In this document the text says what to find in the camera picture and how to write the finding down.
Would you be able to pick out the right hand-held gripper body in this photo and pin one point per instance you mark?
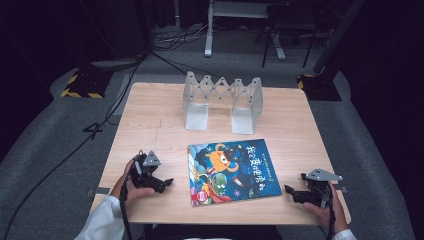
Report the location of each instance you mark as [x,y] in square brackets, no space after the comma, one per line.
[316,190]

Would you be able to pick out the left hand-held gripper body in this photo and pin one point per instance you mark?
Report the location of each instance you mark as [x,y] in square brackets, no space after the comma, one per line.
[146,170]

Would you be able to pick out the person's left hand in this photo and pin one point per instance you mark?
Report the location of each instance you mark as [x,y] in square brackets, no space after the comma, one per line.
[133,193]

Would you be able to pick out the person's right hand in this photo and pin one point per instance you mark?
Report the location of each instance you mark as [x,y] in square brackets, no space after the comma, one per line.
[336,213]

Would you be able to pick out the grey tape strip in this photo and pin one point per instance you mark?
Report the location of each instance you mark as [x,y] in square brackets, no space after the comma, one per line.
[100,191]

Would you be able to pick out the blue cartoon picture book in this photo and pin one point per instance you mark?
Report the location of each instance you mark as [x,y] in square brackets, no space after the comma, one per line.
[233,171]

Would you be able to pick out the white expandable book stand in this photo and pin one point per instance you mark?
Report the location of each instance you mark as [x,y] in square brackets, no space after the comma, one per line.
[221,100]

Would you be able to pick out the black yellow striped stand base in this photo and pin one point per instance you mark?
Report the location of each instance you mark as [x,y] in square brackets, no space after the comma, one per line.
[320,87]
[86,83]

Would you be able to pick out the dark slanted stand pole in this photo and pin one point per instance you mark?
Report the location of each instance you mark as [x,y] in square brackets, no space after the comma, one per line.
[336,36]

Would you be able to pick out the white metal desk frame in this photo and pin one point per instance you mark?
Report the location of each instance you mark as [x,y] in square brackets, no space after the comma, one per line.
[209,33]

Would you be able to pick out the black metal chair frame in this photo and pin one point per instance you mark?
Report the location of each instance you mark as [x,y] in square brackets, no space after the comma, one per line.
[286,30]

